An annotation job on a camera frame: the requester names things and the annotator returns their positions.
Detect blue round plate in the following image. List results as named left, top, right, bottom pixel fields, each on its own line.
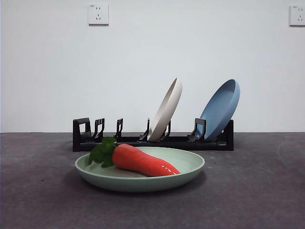
left=199, top=79, right=241, bottom=141

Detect white wall socket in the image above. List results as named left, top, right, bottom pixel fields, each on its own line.
left=289, top=5, right=305, bottom=27
left=88, top=3, right=110, bottom=26

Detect cream round plate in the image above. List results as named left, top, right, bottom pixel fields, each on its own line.
left=147, top=77, right=183, bottom=141

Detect light green round plate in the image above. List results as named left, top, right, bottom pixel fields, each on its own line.
left=74, top=146, right=205, bottom=193

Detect black plastic plate rack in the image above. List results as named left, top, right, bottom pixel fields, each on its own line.
left=72, top=117, right=234, bottom=152

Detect orange toy carrot green leaves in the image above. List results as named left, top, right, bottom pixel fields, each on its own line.
left=88, top=136, right=181, bottom=177

